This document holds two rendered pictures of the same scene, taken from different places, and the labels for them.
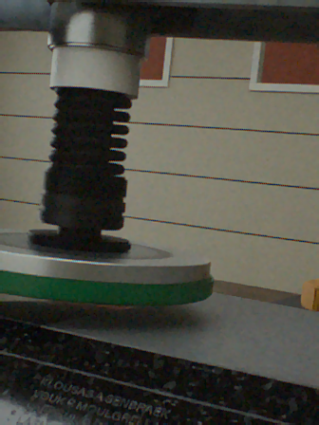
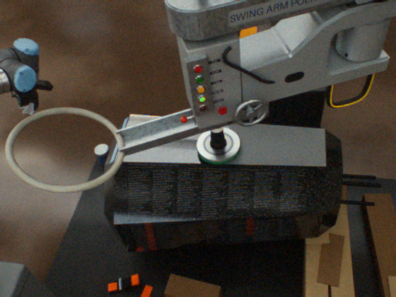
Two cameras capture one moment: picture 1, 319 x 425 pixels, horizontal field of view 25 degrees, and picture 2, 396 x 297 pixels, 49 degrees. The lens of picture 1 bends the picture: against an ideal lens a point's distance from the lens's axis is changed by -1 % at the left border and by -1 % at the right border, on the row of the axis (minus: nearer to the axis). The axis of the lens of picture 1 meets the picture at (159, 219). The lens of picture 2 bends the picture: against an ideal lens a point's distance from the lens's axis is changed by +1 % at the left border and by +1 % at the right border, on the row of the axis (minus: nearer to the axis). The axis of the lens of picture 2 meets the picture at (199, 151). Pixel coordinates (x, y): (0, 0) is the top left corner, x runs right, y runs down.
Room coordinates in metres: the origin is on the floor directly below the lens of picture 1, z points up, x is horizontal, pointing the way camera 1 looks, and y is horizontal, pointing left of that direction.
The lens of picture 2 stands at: (-0.72, 0.44, 2.48)
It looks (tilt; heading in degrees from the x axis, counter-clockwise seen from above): 51 degrees down; 348
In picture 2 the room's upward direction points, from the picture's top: 10 degrees counter-clockwise
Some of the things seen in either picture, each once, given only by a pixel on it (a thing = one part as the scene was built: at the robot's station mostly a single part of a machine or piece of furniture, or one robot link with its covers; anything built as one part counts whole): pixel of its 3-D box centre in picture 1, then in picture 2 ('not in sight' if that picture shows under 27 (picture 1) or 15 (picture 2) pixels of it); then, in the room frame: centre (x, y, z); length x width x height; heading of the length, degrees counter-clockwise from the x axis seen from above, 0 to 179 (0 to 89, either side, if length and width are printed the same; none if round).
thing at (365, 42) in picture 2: not in sight; (362, 30); (0.52, -0.59, 1.32); 0.19 x 0.19 x 0.20
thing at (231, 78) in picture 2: not in sight; (229, 68); (0.57, -0.02, 1.30); 0.36 x 0.22 x 0.45; 85
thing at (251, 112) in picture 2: not in sight; (248, 107); (0.45, -0.05, 1.18); 0.15 x 0.10 x 0.15; 85
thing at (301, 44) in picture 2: not in sight; (302, 55); (0.53, -0.33, 1.28); 0.74 x 0.23 x 0.49; 85
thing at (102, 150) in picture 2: not in sight; (103, 154); (1.44, 0.69, 0.08); 0.10 x 0.10 x 0.13
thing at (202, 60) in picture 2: not in sight; (199, 87); (0.47, 0.14, 1.35); 0.08 x 0.03 x 0.28; 85
